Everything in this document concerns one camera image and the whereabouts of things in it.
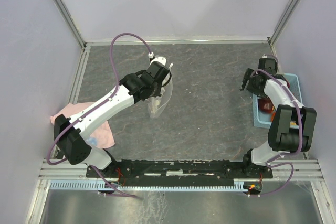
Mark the light blue plastic basket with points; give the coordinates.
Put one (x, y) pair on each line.
(262, 119)

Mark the pink cloth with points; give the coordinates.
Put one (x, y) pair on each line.
(102, 137)

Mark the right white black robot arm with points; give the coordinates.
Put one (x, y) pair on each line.
(292, 128)

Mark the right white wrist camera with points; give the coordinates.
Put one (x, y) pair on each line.
(268, 63)

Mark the clear polka dot zip bag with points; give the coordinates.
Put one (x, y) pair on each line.
(156, 105)

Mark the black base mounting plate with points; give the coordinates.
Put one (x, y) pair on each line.
(183, 173)

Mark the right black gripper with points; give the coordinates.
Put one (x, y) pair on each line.
(247, 76)

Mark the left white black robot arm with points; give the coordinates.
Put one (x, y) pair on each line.
(71, 133)

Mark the orange round fruit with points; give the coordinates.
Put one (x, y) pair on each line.
(272, 116)

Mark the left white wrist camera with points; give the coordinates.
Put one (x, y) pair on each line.
(157, 60)

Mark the light blue cable duct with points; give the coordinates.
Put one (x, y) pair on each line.
(100, 185)

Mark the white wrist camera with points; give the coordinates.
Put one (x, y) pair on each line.
(268, 63)
(157, 60)

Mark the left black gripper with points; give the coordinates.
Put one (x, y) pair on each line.
(157, 93)

